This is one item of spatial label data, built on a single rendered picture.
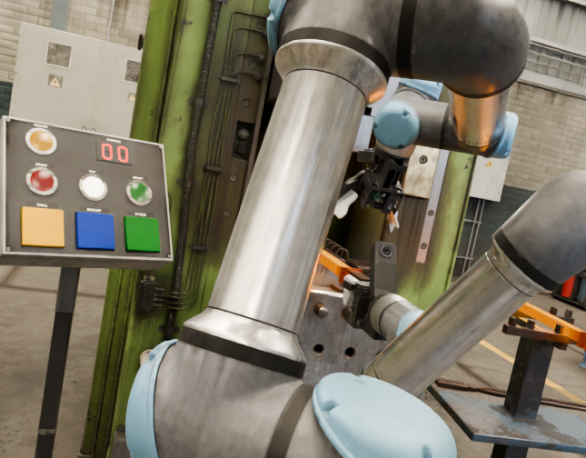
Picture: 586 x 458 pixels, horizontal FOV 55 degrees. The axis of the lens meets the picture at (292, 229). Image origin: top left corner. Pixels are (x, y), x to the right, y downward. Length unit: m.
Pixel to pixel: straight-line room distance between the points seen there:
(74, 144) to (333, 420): 0.95
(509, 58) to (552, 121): 8.80
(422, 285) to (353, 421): 1.35
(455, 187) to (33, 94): 5.49
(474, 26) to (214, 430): 0.41
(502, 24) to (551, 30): 9.03
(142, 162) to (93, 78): 5.33
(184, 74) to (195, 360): 1.13
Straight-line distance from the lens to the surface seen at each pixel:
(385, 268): 1.06
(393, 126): 0.94
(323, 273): 1.48
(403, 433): 0.44
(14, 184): 1.19
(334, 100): 0.53
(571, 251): 0.70
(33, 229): 1.16
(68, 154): 1.25
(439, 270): 1.77
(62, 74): 6.66
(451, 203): 1.75
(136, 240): 1.22
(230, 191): 1.54
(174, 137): 1.52
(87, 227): 1.19
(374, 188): 1.09
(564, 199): 0.71
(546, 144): 9.36
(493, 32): 0.58
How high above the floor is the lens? 1.22
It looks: 7 degrees down
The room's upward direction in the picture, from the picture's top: 11 degrees clockwise
